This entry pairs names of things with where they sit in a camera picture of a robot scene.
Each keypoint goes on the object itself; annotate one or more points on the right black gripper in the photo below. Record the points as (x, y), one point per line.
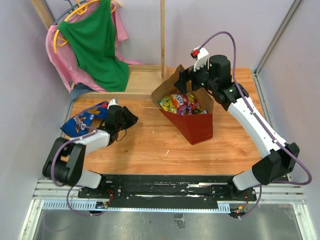
(185, 76)

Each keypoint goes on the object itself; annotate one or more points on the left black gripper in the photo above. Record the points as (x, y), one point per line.
(132, 119)

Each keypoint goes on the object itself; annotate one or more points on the yellow green candy bag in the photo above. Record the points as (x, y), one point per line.
(167, 105)

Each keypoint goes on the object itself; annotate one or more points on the red brown paper bag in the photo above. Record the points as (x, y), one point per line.
(196, 128)

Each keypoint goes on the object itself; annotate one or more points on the blue Doritos chip bag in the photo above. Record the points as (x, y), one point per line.
(78, 125)

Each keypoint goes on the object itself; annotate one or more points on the purple Tops candy bag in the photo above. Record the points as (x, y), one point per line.
(187, 108)

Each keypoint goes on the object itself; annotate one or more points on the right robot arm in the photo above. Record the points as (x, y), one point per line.
(277, 156)

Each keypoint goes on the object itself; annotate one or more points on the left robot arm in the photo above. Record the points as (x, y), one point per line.
(65, 162)

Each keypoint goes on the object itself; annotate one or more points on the orange Tops candy bag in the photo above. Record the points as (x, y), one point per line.
(187, 99)

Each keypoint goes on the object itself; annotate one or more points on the wooden clothes rack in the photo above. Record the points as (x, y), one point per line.
(143, 79)

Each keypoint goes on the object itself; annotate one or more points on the blue grey cloth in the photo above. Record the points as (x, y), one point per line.
(79, 90)

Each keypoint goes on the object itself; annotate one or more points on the green shirt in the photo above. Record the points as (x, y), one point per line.
(93, 42)

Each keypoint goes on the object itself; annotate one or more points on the pink shirt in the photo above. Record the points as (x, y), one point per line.
(65, 60)

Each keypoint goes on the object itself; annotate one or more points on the yellow clothes hanger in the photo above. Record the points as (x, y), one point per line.
(82, 9)

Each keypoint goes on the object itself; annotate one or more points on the dark green clothes hanger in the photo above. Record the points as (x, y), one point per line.
(61, 8)

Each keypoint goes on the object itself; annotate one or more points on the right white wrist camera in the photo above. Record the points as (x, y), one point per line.
(201, 56)

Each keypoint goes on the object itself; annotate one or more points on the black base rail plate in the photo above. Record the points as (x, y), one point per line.
(167, 192)

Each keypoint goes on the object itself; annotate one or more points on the aluminium frame post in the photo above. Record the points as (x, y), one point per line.
(293, 9)

